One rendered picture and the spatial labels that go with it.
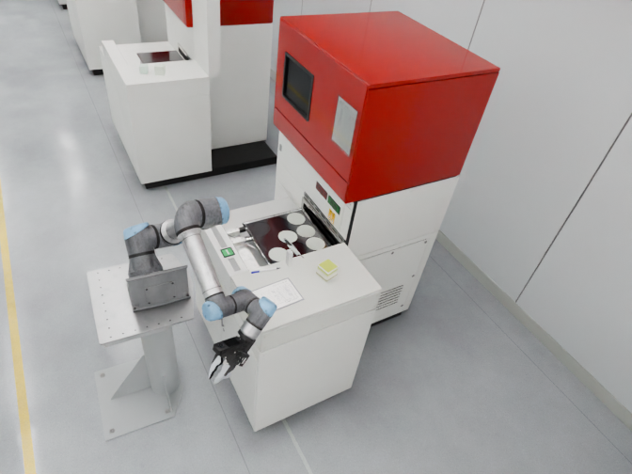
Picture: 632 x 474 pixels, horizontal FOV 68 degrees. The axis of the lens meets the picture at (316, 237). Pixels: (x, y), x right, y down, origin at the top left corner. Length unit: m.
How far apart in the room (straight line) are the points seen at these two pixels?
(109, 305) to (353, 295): 1.11
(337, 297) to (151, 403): 1.32
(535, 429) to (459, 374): 0.52
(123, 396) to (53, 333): 0.68
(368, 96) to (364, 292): 0.87
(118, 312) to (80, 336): 1.05
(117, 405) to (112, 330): 0.82
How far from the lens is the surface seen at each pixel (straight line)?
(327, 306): 2.10
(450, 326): 3.52
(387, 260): 2.76
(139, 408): 2.94
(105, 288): 2.41
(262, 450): 2.79
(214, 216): 1.91
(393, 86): 2.02
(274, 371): 2.29
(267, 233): 2.50
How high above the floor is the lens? 2.56
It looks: 41 degrees down
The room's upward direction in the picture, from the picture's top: 9 degrees clockwise
